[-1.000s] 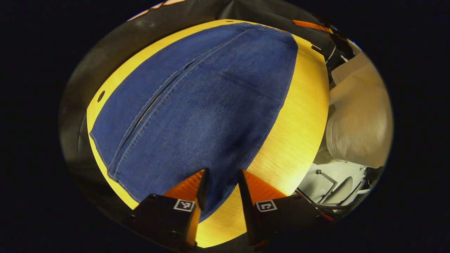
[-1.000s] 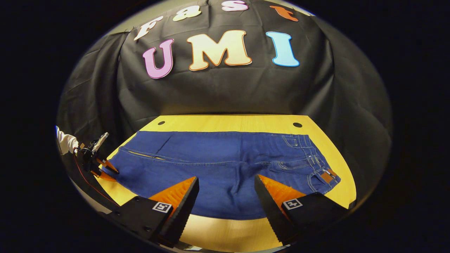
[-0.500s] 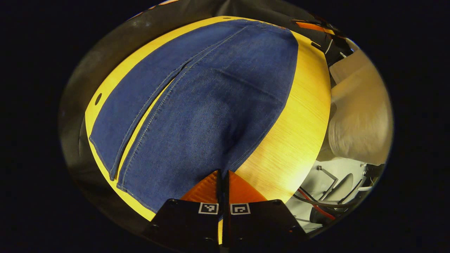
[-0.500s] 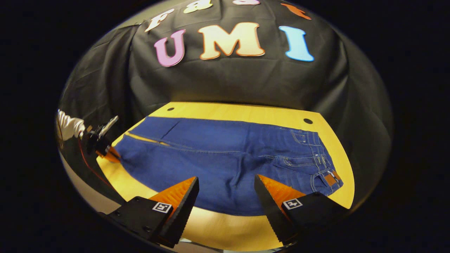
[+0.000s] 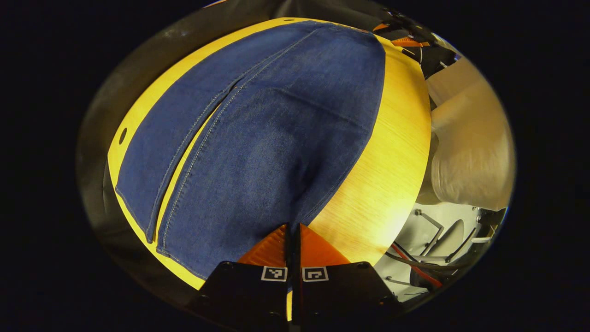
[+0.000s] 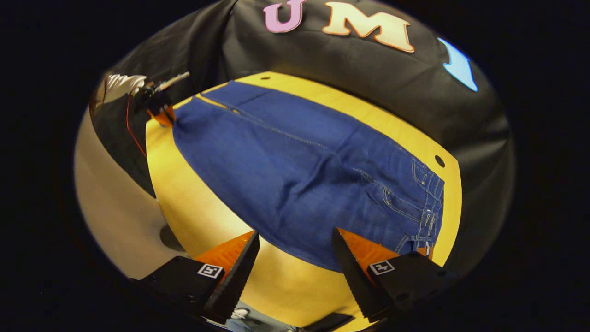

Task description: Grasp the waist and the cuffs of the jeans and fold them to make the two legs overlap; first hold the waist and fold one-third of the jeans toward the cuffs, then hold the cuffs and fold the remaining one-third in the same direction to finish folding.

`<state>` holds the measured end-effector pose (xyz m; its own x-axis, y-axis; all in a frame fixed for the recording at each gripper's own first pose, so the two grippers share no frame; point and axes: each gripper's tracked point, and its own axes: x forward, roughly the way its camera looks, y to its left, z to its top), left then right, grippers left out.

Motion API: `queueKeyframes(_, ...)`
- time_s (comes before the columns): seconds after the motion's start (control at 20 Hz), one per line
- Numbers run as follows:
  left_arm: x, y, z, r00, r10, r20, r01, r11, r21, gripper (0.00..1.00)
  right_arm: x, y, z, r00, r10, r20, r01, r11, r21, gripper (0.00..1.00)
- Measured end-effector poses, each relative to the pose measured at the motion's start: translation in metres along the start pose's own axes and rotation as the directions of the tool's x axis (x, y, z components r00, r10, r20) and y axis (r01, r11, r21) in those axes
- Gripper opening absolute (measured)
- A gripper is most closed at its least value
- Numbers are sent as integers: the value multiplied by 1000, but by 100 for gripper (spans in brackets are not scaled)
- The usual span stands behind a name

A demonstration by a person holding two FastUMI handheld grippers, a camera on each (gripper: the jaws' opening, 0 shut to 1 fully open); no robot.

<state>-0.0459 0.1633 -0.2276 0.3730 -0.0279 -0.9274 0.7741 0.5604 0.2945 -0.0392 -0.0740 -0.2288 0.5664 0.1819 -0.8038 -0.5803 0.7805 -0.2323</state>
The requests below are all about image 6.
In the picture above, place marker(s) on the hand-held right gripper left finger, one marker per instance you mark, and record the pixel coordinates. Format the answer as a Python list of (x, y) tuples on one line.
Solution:
[(237, 272)]

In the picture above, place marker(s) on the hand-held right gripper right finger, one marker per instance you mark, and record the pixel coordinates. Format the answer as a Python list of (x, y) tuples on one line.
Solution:
[(352, 272)]

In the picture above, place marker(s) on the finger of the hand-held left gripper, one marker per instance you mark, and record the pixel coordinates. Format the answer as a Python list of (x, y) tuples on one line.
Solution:
[(163, 117)]

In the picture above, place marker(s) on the blue denim jeans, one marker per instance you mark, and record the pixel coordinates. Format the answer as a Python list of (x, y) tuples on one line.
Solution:
[(286, 175)]

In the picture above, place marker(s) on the black backdrop cloth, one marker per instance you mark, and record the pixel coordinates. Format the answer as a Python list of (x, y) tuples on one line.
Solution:
[(368, 83)]

